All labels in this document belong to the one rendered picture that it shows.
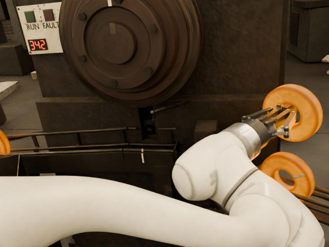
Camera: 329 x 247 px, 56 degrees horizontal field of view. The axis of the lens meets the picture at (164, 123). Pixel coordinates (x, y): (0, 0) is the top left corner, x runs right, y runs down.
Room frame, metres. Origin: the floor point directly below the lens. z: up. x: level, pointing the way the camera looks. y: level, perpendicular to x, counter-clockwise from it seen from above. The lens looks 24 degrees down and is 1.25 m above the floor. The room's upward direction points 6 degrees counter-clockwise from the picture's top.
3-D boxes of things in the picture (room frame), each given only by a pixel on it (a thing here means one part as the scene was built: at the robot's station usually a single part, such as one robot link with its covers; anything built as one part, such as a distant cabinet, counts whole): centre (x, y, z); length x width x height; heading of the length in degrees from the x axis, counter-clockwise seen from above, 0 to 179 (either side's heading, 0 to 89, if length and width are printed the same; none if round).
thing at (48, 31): (1.24, 0.38, 1.15); 0.26 x 0.02 x 0.18; 74
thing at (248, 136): (0.61, -0.16, 0.92); 0.09 x 0.06 x 0.09; 39
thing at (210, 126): (0.99, -0.15, 0.68); 0.11 x 0.08 x 0.24; 164
